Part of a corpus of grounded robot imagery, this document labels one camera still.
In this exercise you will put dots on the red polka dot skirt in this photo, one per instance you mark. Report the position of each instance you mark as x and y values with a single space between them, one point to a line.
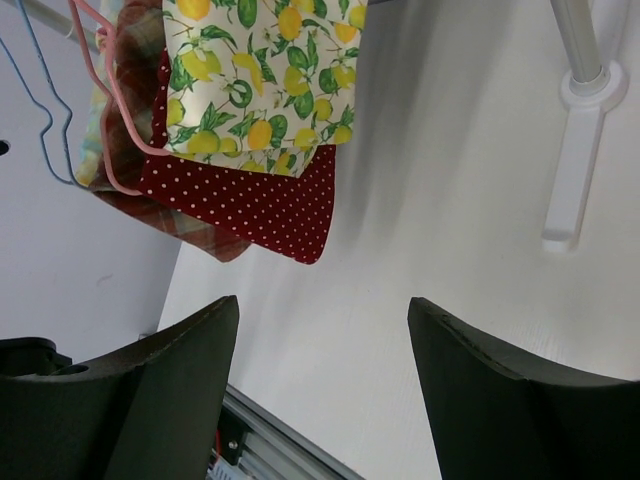
286 215

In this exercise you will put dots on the blue wire hanger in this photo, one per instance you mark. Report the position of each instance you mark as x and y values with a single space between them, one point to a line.
31 118
51 85

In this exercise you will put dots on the pastel floral skirt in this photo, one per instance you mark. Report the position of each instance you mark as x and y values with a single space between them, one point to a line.
91 171

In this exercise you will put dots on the lemon print skirt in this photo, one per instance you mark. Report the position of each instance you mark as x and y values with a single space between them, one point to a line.
260 85

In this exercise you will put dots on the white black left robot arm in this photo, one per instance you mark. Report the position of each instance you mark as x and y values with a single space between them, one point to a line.
148 410

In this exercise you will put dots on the aluminium mounting rail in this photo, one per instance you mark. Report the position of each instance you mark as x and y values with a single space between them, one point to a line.
252 443

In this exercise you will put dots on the pink wire hanger with skirt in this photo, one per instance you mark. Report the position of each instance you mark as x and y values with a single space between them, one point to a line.
115 119

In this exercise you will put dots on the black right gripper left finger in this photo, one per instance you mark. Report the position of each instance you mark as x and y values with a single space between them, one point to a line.
148 410

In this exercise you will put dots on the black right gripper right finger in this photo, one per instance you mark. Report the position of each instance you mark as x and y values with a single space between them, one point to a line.
497 411

